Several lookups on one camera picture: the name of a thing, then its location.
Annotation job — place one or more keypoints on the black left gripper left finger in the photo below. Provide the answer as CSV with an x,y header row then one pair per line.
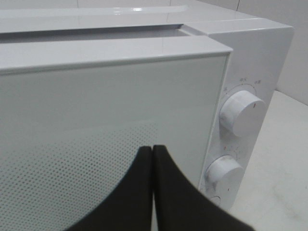
x,y
129,206

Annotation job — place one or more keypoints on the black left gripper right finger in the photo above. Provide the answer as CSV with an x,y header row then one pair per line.
x,y
179,205

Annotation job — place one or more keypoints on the white microwave door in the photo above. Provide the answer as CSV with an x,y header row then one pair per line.
x,y
73,115

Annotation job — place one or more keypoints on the white microwave oven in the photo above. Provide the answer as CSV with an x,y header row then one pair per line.
x,y
259,47

